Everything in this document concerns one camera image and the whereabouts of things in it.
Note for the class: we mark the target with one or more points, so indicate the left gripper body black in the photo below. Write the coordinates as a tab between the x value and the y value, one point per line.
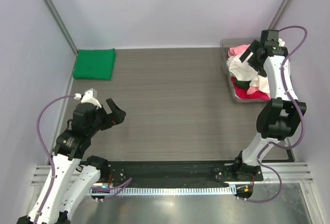
106	117

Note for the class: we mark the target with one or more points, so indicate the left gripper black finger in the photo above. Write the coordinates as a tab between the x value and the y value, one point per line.
119	116
111	105

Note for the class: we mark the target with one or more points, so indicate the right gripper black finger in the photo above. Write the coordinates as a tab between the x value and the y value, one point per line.
254	46
247	56

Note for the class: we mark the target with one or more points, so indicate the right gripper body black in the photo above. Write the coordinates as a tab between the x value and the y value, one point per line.
254	57

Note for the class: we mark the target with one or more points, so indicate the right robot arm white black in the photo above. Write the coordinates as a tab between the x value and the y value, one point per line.
282	114

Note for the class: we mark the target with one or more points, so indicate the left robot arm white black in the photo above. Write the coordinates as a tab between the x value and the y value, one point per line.
58	200

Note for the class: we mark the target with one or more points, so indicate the pink t shirt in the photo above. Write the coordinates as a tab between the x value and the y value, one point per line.
233	51

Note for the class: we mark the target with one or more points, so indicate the cream white t shirt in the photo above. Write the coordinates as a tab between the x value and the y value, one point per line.
258	83

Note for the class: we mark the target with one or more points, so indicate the clear plastic bin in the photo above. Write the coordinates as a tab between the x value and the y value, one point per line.
225	44

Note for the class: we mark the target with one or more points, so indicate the dark green t shirt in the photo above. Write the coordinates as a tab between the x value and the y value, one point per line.
242	84

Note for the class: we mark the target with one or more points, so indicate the red t shirt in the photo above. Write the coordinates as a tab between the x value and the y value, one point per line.
242	93

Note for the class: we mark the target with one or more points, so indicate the folded green t shirt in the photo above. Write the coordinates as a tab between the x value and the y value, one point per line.
94	64

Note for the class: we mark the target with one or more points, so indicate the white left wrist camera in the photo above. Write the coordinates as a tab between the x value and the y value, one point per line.
89	96

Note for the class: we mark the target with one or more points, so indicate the right corner aluminium post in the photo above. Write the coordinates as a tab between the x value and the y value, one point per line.
279	13

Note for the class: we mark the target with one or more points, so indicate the corner aluminium post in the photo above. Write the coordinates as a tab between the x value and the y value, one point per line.
279	13
58	20

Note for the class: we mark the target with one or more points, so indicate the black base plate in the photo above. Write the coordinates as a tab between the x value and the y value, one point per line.
148	172

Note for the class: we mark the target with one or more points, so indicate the aluminium rail frame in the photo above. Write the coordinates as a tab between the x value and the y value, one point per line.
289	173

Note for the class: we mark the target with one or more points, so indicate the left corner aluminium post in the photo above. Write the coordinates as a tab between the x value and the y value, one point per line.
58	20

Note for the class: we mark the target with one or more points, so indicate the white slotted cable duct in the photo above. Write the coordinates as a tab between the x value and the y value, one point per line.
231	190

